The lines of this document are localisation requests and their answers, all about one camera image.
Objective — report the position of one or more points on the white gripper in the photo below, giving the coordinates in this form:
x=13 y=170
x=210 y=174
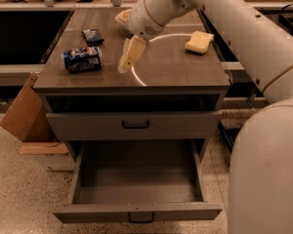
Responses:
x=142 y=20

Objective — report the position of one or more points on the blue pepsi can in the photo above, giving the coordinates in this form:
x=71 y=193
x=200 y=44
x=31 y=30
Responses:
x=83 y=59

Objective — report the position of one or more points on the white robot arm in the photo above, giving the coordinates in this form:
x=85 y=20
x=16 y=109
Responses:
x=261 y=163

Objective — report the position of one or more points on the grey drawer cabinet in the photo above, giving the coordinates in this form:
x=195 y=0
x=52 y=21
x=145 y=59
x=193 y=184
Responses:
x=166 y=79

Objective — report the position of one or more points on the closed grey upper drawer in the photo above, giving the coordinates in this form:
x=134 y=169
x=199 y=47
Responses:
x=133 y=125

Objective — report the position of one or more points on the open grey lower drawer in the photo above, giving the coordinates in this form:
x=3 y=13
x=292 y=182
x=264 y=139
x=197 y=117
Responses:
x=137 y=181

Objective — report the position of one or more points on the dark blue snack packet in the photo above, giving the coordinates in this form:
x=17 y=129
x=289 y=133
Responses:
x=93 y=37

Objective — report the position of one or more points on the yellow sponge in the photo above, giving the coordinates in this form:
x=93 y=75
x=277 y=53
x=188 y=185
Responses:
x=199 y=42

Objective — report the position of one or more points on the brown cardboard box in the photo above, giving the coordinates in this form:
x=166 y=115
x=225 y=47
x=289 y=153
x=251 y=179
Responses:
x=26 y=120

